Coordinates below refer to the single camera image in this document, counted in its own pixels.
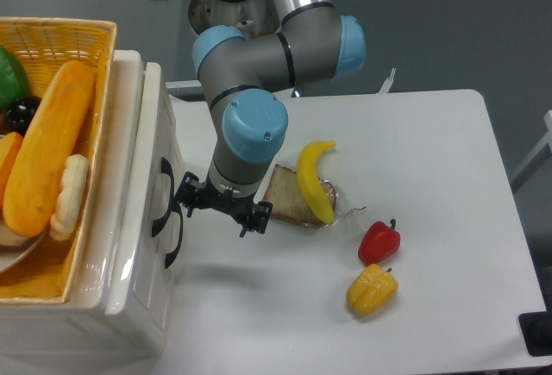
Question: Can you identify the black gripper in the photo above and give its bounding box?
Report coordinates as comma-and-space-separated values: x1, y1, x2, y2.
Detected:
171, 172, 273, 238

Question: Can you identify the white drawer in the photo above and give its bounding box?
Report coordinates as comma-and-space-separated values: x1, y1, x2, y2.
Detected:
107, 62, 184, 328

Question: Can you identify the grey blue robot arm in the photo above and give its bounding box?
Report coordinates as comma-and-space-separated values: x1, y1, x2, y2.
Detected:
166, 0, 366, 233

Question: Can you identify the white drawer cabinet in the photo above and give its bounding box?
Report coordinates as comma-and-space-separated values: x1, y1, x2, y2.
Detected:
1, 51, 169, 354

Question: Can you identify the wrapped bread slice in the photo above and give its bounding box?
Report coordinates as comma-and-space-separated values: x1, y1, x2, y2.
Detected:
262, 164, 367, 230

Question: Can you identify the yellow toy banana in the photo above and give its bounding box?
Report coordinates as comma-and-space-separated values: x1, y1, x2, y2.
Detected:
296, 141, 336, 224

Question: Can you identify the white toy pastry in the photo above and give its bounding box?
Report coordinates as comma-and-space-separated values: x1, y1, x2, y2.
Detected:
49, 154, 89, 241

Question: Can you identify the red toy bell pepper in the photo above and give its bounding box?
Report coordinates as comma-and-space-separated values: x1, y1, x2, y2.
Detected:
358, 219, 401, 266

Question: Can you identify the yellow toy bell pepper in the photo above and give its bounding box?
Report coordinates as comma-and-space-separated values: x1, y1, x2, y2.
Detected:
346, 264, 398, 317

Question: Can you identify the orange toy baguette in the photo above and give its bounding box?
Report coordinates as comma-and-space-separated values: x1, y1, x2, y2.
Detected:
2, 60, 96, 238

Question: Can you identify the yellow wicker basket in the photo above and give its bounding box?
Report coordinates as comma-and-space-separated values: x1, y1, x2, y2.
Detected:
1, 17, 116, 306

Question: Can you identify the white plate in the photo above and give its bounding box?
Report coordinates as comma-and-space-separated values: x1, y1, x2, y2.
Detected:
1, 222, 47, 272

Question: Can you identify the orange toy fruit slice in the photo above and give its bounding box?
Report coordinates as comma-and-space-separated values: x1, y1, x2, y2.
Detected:
0, 132, 23, 203

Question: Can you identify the black toy berry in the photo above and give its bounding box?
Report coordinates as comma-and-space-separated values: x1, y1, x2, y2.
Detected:
4, 96, 41, 136

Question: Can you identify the green toy vegetable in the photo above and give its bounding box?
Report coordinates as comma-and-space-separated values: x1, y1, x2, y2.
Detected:
0, 46, 31, 111

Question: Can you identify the black device at table edge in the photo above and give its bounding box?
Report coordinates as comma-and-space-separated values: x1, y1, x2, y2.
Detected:
518, 311, 551, 357

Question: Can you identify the lower drawer black handle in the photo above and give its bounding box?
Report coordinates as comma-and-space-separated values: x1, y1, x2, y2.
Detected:
164, 209, 183, 269

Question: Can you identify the white furniture frame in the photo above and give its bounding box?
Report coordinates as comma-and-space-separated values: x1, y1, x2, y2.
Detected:
510, 110, 551, 193

